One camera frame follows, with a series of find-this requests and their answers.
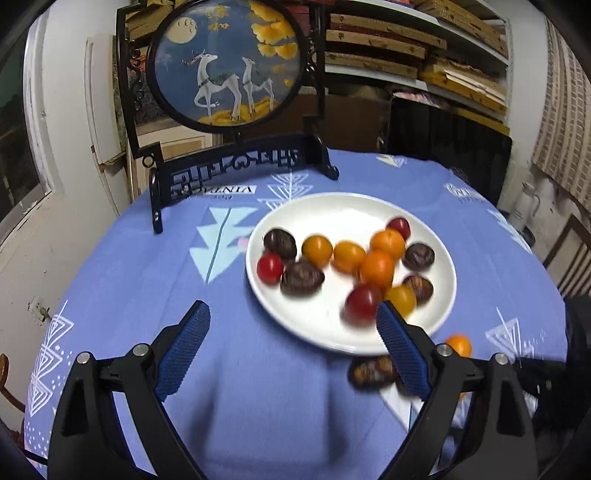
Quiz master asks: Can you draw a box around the small orange pile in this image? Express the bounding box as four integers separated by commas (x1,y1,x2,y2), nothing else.
385,284,417,320

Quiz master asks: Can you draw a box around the dark red plum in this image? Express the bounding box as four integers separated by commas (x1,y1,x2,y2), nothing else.
342,285,383,327

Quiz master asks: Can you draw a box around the large orange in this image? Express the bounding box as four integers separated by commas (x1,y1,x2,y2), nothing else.
370,229,406,261

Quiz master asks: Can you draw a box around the yellow orange fruit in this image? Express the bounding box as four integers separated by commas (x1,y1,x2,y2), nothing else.
332,241,367,276

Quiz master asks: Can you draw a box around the bright red tomato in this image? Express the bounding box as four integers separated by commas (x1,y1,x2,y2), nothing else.
256,252,283,285

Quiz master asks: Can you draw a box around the orange tangerine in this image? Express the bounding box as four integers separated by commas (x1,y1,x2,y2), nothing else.
301,235,334,269

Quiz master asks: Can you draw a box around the wooden chair left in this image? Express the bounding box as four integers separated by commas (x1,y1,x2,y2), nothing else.
0,353,27,416

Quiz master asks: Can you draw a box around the dark chestnut pile back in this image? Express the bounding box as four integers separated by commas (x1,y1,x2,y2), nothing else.
348,355,400,391

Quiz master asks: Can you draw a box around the white thermos jug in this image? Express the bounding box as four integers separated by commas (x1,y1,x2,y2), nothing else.
508,182,540,232

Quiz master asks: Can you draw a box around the white round plate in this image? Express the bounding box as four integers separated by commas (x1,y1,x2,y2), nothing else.
245,192,457,356

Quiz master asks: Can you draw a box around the small red plum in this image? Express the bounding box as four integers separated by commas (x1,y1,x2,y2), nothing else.
387,217,412,241

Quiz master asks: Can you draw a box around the beige checked curtain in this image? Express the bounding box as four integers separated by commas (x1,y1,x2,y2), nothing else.
532,23,591,210

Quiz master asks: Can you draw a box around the black chair back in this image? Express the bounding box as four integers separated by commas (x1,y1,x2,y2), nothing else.
386,97,513,204

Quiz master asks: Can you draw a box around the round deer art screen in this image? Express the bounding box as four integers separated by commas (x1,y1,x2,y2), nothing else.
115,1,339,233

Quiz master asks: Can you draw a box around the wooden storage shelf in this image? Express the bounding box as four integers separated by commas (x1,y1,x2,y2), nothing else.
124,0,514,126

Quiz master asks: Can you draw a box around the window with white frame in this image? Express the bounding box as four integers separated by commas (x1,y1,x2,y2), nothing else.
1,24,51,240

